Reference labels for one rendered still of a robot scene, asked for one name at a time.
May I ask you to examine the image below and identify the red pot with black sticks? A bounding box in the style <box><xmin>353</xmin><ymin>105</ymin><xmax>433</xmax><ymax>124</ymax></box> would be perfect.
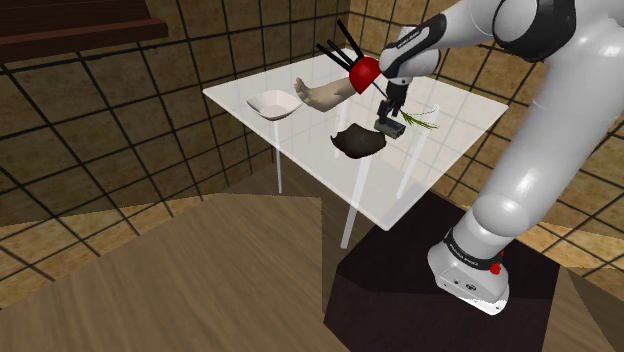
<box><xmin>315</xmin><ymin>18</ymin><xmax>383</xmax><ymax>96</ymax></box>

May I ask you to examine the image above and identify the dark grey rectangular box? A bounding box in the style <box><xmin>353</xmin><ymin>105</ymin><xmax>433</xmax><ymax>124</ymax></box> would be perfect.
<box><xmin>373</xmin><ymin>116</ymin><xmax>407</xmax><ymax>139</ymax></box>

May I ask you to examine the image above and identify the green sprig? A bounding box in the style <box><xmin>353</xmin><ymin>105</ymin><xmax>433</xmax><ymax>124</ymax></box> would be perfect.
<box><xmin>399</xmin><ymin>108</ymin><xmax>441</xmax><ymax>132</ymax></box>

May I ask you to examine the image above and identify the dark brown bowl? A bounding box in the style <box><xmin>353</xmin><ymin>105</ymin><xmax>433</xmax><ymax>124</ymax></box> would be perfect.
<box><xmin>329</xmin><ymin>122</ymin><xmax>388</xmax><ymax>161</ymax></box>

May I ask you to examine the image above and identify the white table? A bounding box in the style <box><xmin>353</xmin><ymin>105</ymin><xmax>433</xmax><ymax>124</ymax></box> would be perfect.
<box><xmin>201</xmin><ymin>46</ymin><xmax>511</xmax><ymax>250</ymax></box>

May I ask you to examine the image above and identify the beige hand figure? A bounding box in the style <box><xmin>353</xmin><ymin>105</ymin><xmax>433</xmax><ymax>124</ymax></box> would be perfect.
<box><xmin>293</xmin><ymin>76</ymin><xmax>358</xmax><ymax>114</ymax></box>

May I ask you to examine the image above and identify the white square bowl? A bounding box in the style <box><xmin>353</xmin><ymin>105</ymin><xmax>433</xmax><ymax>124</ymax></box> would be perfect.
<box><xmin>245</xmin><ymin>89</ymin><xmax>304</xmax><ymax>123</ymax></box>

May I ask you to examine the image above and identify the dark robot stand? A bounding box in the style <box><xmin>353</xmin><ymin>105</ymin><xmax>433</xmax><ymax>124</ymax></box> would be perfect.
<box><xmin>322</xmin><ymin>188</ymin><xmax>562</xmax><ymax>352</ymax></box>

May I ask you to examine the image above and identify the dark wooden shelf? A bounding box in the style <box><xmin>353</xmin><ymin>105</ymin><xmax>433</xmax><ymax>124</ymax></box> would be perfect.
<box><xmin>0</xmin><ymin>0</ymin><xmax>170</xmax><ymax>65</ymax></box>

